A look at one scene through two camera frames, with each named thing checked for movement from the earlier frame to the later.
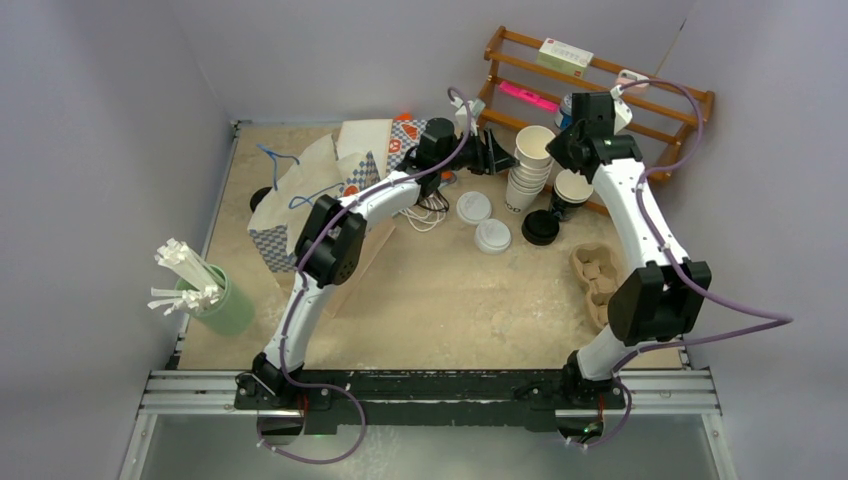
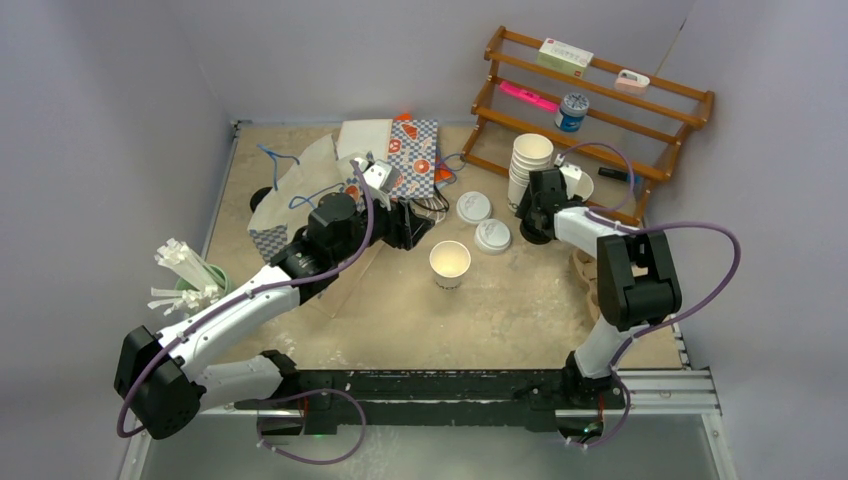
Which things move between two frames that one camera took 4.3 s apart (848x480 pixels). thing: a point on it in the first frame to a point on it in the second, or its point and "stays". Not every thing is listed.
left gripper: (489, 157) to (404, 225)
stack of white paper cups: (530, 177) stays
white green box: (564, 58) stays
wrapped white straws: (205, 281) stays
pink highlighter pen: (528, 96) stays
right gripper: (555, 148) to (529, 203)
